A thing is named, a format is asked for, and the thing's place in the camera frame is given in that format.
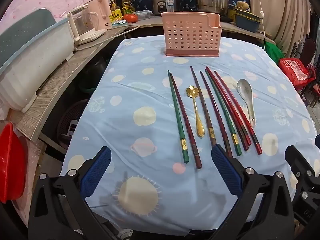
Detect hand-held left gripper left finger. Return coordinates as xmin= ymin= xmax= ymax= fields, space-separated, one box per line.
xmin=27 ymin=146 xmax=118 ymax=240

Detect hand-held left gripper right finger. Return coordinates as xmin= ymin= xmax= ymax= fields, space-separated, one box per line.
xmin=207 ymin=144 xmax=296 ymax=240

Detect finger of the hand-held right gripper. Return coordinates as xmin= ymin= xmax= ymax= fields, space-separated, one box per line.
xmin=285 ymin=145 xmax=320 ymax=202

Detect green chopstick with gold band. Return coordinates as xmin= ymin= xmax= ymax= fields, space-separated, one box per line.
xmin=167 ymin=69 xmax=189 ymax=164
xmin=205 ymin=69 xmax=243 ymax=157

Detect dark red chopstick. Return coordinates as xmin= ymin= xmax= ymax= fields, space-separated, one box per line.
xmin=199 ymin=71 xmax=233 ymax=158
xmin=206 ymin=66 xmax=250 ymax=152
xmin=169 ymin=72 xmax=202 ymax=170

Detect bright red chopstick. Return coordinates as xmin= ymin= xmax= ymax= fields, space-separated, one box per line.
xmin=207 ymin=66 xmax=252 ymax=146
xmin=214 ymin=71 xmax=263 ymax=155

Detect gold flower spoon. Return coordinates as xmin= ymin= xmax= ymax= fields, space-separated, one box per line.
xmin=185 ymin=85 xmax=205 ymax=138

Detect brown chopstick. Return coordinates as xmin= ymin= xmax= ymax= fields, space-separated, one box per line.
xmin=190 ymin=66 xmax=217 ymax=148

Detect grey ceramic soup spoon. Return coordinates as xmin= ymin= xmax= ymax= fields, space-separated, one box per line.
xmin=237 ymin=79 xmax=257 ymax=127

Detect pink perforated utensil basket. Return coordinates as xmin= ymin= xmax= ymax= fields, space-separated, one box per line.
xmin=161 ymin=11 xmax=223 ymax=58

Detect dark plastic basket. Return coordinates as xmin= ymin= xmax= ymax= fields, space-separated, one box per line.
xmin=57 ymin=99 xmax=88 ymax=143

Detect blue planet print tablecloth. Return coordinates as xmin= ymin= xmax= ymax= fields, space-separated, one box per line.
xmin=61 ymin=35 xmax=320 ymax=237

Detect red plastic basin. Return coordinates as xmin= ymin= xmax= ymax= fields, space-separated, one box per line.
xmin=0 ymin=122 xmax=28 ymax=203

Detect red printed bag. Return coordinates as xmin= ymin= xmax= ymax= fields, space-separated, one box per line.
xmin=278 ymin=58 xmax=317 ymax=92

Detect grey wood pattern counter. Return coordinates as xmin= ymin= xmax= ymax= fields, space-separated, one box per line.
xmin=10 ymin=14 xmax=277 ymax=141

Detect green plastic bag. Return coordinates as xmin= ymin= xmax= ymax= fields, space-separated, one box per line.
xmin=264 ymin=41 xmax=286 ymax=66

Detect white dish box teal lid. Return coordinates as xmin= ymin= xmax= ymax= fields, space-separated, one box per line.
xmin=0 ymin=8 xmax=75 ymax=113

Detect white glass electric kettle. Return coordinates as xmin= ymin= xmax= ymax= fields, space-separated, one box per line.
xmin=67 ymin=5 xmax=113 ymax=46

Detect blue white packet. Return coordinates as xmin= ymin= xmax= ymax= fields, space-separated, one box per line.
xmin=111 ymin=19 xmax=129 ymax=28

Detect blue and yellow stacked bowls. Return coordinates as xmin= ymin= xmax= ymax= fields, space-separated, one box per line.
xmin=233 ymin=7 xmax=263 ymax=33

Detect beige curtain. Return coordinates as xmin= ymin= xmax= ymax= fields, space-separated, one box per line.
xmin=247 ymin=0 xmax=314 ymax=58

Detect yellow label bottle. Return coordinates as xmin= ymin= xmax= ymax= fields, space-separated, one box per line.
xmin=110 ymin=5 xmax=122 ymax=22

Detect clear lidded food container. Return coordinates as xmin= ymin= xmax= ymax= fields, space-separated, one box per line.
xmin=132 ymin=10 xmax=152 ymax=21

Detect brown bread bun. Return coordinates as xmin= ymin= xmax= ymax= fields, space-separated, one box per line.
xmin=236 ymin=1 xmax=251 ymax=12

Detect yellow cooking oil bottle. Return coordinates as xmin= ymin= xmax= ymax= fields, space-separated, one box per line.
xmin=122 ymin=0 xmax=133 ymax=15

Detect steel rice cooker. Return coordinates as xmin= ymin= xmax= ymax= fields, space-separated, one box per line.
xmin=151 ymin=0 xmax=181 ymax=17

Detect white kettle power cord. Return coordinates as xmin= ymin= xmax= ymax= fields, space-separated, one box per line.
xmin=73 ymin=24 xmax=141 ymax=53

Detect white cable with switch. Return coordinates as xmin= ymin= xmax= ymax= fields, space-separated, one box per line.
xmin=254 ymin=0 xmax=267 ymax=52

